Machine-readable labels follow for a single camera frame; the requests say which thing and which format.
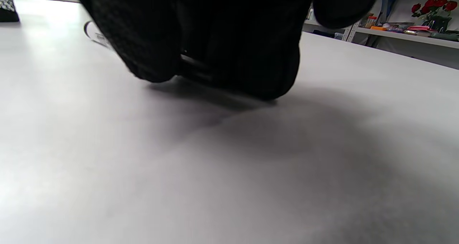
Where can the white shelf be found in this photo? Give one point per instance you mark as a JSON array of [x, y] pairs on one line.
[[394, 36]]

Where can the black mesh pen holder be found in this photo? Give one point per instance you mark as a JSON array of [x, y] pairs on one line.
[[7, 7]]

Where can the person's right hand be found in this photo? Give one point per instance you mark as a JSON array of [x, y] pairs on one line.
[[233, 29]]

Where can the orange lid jar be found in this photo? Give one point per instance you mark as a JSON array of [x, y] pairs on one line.
[[370, 22]]

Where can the red artificial flowers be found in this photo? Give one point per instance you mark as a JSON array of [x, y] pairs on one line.
[[435, 4]]

